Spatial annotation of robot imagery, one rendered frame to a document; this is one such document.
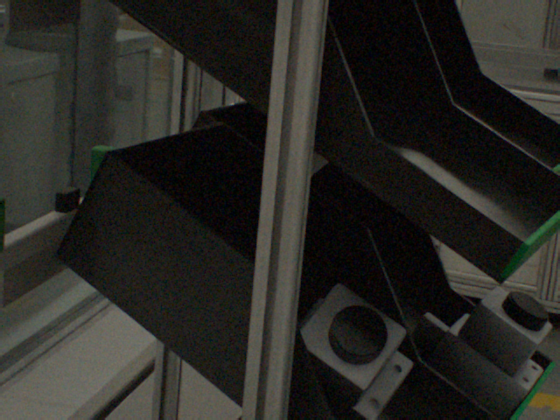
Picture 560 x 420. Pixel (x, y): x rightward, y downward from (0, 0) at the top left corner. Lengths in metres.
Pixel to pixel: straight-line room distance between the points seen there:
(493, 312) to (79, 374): 0.93
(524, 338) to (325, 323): 0.19
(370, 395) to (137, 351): 1.07
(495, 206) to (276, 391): 0.16
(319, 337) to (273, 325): 0.05
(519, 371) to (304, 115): 0.30
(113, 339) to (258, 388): 1.15
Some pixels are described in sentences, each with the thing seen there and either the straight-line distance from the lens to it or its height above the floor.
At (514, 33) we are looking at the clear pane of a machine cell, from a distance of 4.34.
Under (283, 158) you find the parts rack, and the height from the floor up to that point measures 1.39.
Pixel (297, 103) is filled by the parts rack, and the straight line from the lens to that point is 0.53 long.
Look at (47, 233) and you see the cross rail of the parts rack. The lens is 0.69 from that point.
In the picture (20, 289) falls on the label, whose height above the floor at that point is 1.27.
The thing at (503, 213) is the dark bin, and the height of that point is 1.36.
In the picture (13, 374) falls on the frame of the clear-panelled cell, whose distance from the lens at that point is 1.57.
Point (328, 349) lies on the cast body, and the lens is 0.59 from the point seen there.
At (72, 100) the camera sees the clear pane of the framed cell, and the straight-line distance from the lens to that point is 1.60.
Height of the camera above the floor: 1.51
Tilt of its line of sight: 16 degrees down
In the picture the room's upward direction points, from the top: 5 degrees clockwise
